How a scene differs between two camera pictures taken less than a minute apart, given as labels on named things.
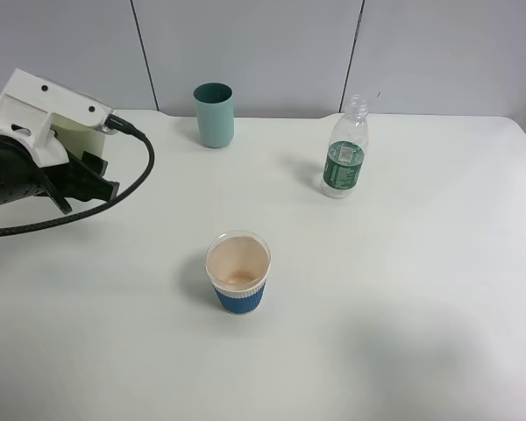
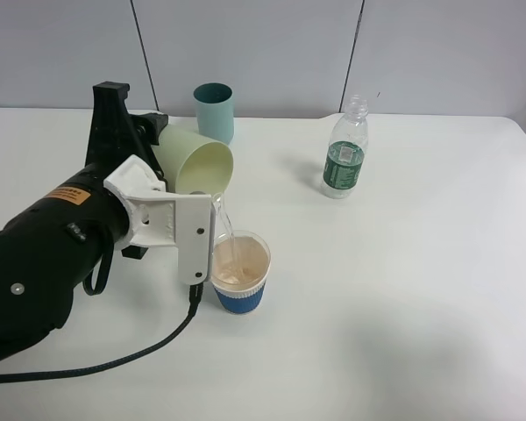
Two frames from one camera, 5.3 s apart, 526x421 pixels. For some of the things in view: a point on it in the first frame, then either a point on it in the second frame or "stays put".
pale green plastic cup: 78,137 → 192,162
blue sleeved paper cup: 238,263 stays put
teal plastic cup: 215,111 stays put
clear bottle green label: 346,151 stays put
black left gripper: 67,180 → 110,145
